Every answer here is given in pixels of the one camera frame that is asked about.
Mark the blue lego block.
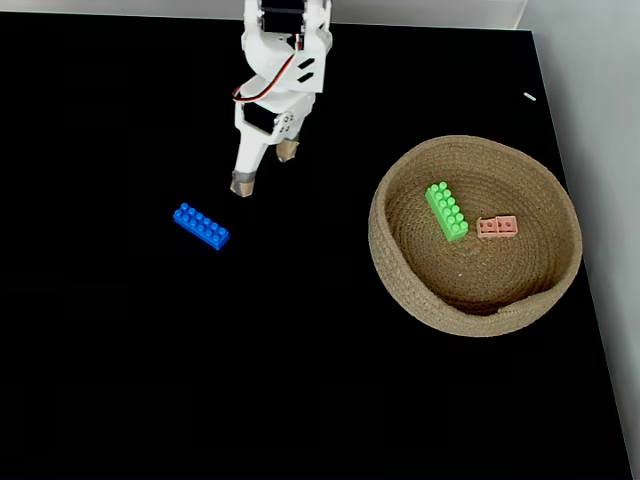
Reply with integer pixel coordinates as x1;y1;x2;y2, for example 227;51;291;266
172;202;231;251

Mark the green lego block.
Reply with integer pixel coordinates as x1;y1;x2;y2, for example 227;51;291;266
424;181;470;243

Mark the pink lego block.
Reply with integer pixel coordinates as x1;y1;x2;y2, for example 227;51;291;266
476;215;519;240

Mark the red black white cable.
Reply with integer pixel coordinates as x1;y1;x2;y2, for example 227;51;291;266
231;33;304;105

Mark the woven rope basket tray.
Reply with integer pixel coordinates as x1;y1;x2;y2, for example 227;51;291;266
368;134;584;338

